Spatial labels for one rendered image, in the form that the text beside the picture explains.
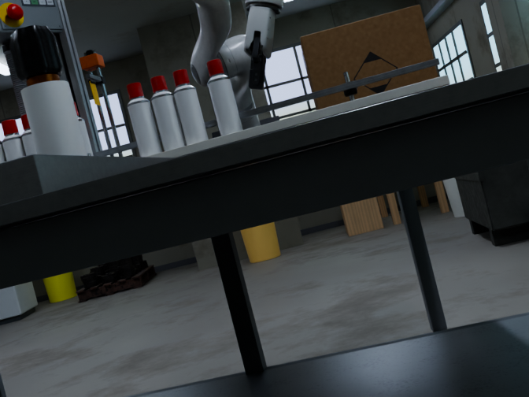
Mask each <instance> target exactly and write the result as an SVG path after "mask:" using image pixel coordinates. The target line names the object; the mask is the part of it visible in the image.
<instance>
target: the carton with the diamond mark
mask: <svg viewBox="0 0 529 397"><path fill-rule="evenodd" d="M300 39H301V51H302V57H303V60H304V63H305V69H306V72H307V76H308V79H309V85H310V88H311V92H312V93H313V92H315V91H321V90H323V89H327V88H330V87H335V86H338V85H341V84H343V83H345V82H346V81H345V78H344V75H343V73H344V72H348V73H349V76H350V81H355V80H360V79H364V78H367V77H370V76H375V75H378V74H381V73H384V72H389V71H392V70H395V69H400V68H404V67H406V66H410V65H415V64H418V63H421V62H424V61H429V60H432V59H434V58H433V54H432V51H431V45H430V42H429V38H428V35H427V29H426V26H425V23H424V17H423V14H422V10H421V7H420V5H416V6H410V7H408V8H404V9H400V10H396V11H393V12H390V13H384V14H382V15H378V16H376V17H370V18H368V19H364V20H359V21H356V22H353V23H350V24H344V25H342V26H338V27H336V28H330V29H328V30H324V31H321V32H316V33H312V34H310V35H305V36H302V37H301V38H300ZM437 77H438V73H437V70H436V67H435V66H433V67H430V68H426V69H421V70H418V71H415V72H410V73H407V74H404V75H400V76H396V77H393V78H390V79H386V80H381V81H378V82H375V83H370V84H367V85H364V86H360V87H358V88H357V94H356V95H354V98H355V100H356V99H359V98H364V97H367V96H370V95H375V94H378V93H382V92H384V91H390V90H393V89H396V88H399V87H404V86H408V85H411V84H414V83H419V82H422V81H425V80H430V79H434V78H437ZM313 100H314V103H315V107H316V110H319V109H323V108H327V107H329V106H335V105H338V104H341V103H344V102H349V101H350V97H346V96H345V95H344V91H341V92H338V93H335V94H332V95H327V96H324V97H320V98H315V99H313Z"/></svg>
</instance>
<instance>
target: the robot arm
mask: <svg viewBox="0 0 529 397"><path fill-rule="evenodd" d="M192 1H194V2H195V5H196V7H197V11H198V18H199V22H200V33H199V36H198V40H197V42H196V44H195V47H194V50H193V53H192V56H191V72H192V76H193V77H194V79H195V81H196V82H197V83H198V84H200V85H201V86H203V87H208V84H207V83H208V81H209V79H210V78H211V77H209V70H208V67H207V64H206V63H207V62H208V61H211V60H214V59H220V60H221V63H222V66H223V69H224V75H226V76H228V77H230V81H231V86H232V90H233V93H234V96H235V101H236V105H237V108H238V112H239V113H241V112H244V111H247V110H250V109H255V108H256V107H255V104H254V101H253V96H252V92H251V89H258V90H263V89H264V84H265V66H266V59H269V58H270V57H271V56H272V44H273V36H274V27H275V16H276V15H279V14H280V10H281V9H282V8H283V0H245V5H246V6H247V7H246V10H247V11H248V12H249V16H248V21H247V26H246V34H245V35H236V36H233V37H231V38H229V39H227V37H228V35H229V33H230V30H231V7H230V2H229V0H192ZM240 121H241V124H242V130H245V129H248V128H253V127H257V126H260V125H261V124H260V121H259V118H258V115H254V116H252V117H247V118H243V119H240Z"/></svg>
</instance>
